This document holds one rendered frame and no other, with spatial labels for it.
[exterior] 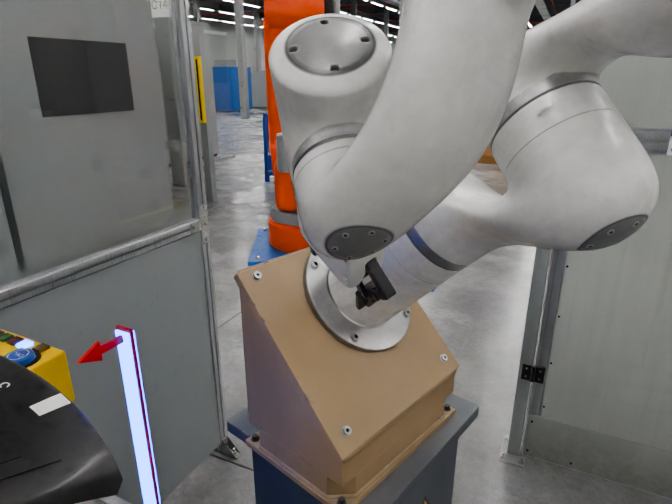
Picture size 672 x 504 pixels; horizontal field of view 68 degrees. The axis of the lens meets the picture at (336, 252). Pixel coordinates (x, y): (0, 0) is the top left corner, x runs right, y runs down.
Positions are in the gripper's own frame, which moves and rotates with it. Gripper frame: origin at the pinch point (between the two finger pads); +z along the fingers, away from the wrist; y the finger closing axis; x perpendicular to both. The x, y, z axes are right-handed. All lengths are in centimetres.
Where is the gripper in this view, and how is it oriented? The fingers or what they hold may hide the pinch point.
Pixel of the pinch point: (344, 270)
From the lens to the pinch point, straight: 60.2
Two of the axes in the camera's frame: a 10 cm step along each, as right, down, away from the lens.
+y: 5.9, 6.8, -4.3
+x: 8.1, -5.3, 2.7
